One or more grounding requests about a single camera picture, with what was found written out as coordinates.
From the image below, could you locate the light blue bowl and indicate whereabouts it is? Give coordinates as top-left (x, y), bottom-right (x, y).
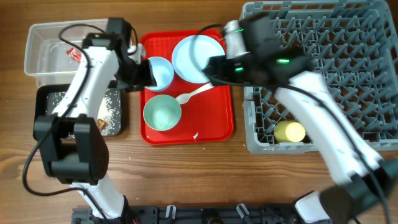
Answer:
top-left (146, 57), bottom-right (174, 91)

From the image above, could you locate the white rice pile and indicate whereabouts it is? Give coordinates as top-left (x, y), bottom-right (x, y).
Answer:
top-left (45, 88), bottom-right (122, 136)

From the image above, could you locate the teal green bowl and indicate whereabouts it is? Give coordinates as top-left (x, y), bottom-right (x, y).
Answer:
top-left (142, 95), bottom-right (182, 131)

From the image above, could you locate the brown food scrap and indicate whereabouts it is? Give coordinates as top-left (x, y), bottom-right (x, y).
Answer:
top-left (97, 119), bottom-right (106, 130)

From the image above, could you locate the red snack wrapper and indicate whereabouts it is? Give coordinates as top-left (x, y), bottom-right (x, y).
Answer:
top-left (67, 47), bottom-right (81, 63)

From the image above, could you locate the yellow plastic cup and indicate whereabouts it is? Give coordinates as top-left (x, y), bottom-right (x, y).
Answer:
top-left (274, 121), bottom-right (306, 142)

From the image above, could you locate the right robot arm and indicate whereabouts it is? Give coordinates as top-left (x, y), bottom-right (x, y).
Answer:
top-left (204, 12), bottom-right (397, 223)

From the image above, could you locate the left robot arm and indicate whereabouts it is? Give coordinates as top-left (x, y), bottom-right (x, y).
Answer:
top-left (22, 18), bottom-right (157, 223)

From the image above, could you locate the grey dishwasher rack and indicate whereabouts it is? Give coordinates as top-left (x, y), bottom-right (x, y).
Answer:
top-left (241, 1), bottom-right (397, 151)

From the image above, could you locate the black plastic tray bin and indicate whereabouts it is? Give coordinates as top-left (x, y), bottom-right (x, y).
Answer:
top-left (34, 81), bottom-right (124, 136)

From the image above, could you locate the light blue plate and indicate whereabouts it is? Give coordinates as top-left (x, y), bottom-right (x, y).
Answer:
top-left (172, 35), bottom-right (225, 84)

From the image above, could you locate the white plastic spoon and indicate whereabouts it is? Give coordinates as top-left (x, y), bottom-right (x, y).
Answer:
top-left (176, 83), bottom-right (214, 105)

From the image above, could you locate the red serving tray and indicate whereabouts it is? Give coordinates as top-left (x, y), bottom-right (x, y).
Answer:
top-left (140, 30), bottom-right (234, 146)

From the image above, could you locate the clear plastic bin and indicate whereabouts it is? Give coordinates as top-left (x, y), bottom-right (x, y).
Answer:
top-left (24, 17), bottom-right (134, 88)

